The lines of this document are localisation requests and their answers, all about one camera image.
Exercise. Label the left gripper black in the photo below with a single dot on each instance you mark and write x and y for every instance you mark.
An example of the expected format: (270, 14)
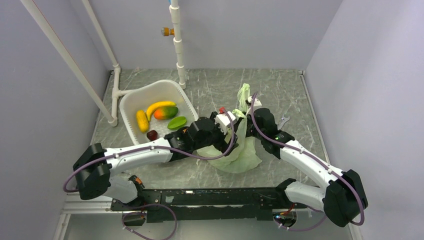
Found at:
(222, 146)

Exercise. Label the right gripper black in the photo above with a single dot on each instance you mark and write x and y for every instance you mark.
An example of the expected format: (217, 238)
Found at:
(249, 117)

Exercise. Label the light green plastic bag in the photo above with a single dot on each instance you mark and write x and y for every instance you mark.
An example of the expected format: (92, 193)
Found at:
(243, 157)

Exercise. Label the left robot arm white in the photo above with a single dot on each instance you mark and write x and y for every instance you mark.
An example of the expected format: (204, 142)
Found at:
(96, 168)

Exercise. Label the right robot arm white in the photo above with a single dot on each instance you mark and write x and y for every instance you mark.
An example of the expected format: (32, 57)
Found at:
(311, 162)

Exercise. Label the green fake star fruit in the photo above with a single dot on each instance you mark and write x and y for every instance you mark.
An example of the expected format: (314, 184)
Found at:
(177, 122)

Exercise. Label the orange green fake mango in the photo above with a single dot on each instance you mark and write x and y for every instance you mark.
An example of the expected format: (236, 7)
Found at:
(166, 113)

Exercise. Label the yellow fake corn cob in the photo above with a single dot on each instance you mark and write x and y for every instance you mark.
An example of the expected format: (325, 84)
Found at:
(142, 121)

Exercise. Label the silver open-end wrench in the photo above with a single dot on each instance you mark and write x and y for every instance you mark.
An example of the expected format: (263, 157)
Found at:
(284, 119)

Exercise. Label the white plastic basket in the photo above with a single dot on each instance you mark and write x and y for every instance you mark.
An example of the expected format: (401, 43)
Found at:
(142, 98)

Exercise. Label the thin white diagonal pipe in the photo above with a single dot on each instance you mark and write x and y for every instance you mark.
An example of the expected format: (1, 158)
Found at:
(116, 92)

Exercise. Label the orange pipe valve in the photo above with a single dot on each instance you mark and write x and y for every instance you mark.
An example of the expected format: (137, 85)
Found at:
(167, 32)

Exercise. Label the white vertical pvc pipe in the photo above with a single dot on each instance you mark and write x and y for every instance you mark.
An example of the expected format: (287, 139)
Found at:
(174, 10)

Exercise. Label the white diagonal pvc pipe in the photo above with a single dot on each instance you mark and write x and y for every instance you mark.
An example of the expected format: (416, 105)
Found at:
(57, 43)

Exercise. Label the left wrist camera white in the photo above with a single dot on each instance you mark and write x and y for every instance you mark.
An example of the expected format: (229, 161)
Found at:
(224, 120)

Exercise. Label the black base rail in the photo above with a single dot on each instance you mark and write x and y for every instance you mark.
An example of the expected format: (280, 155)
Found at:
(260, 203)

